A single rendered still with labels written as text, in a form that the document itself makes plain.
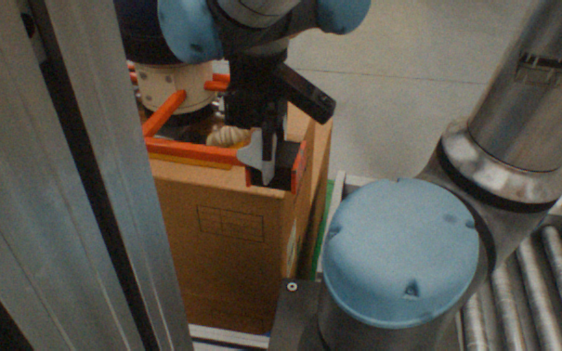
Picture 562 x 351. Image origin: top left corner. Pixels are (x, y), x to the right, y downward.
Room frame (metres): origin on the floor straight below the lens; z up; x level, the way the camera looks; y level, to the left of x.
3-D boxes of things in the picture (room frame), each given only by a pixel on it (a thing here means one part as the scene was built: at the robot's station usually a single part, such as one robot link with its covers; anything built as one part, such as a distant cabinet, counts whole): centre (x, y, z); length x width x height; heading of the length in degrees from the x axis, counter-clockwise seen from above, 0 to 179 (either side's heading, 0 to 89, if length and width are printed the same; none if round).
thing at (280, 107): (0.57, 0.03, 1.21); 0.09 x 0.08 x 0.12; 76
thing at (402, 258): (0.24, -0.10, 1.20); 0.13 x 0.12 x 0.14; 131
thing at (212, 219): (0.89, 0.23, 0.74); 0.60 x 0.40 x 0.40; 76
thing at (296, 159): (0.57, 0.00, 1.07); 0.09 x 0.08 x 0.05; 166
